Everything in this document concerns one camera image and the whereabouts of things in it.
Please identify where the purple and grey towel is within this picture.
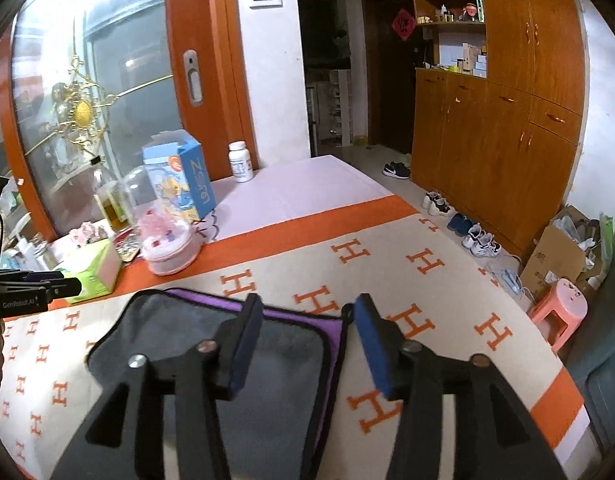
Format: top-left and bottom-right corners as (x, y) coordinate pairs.
(86, 287), (349, 479)

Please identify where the green tissue pack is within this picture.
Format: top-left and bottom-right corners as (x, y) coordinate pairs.
(58, 240), (122, 304)

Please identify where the pink flower ornament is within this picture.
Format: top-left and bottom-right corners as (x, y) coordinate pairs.
(68, 222), (108, 247)

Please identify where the blister pill pack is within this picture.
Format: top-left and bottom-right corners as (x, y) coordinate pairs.
(112, 229), (141, 263)

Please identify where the glass oil bottle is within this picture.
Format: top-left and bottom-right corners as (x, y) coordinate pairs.
(90, 155), (130, 233)

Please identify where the pink plastic stool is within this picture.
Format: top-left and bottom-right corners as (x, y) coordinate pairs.
(529, 278), (588, 353)

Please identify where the pink glass dome music box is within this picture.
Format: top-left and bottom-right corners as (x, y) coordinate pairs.
(122, 165), (203, 276)

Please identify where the cardboard box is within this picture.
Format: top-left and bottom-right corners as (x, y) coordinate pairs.
(520, 205), (603, 301)

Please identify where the blue cartoon box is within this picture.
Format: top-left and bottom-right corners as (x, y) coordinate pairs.
(142, 129), (216, 223)

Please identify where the wooden glass sliding door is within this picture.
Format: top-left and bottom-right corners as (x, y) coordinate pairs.
(0, 0), (254, 240)

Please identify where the white pill bottle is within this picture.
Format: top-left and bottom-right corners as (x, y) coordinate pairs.
(228, 141), (254, 183)

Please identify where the orange H-pattern tablecloth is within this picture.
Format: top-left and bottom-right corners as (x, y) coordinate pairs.
(0, 156), (594, 479)

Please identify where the black sneaker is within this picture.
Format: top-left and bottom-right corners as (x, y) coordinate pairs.
(382, 162), (411, 180)

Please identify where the wooden cabinet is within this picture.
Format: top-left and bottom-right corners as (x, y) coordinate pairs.
(411, 0), (585, 257)

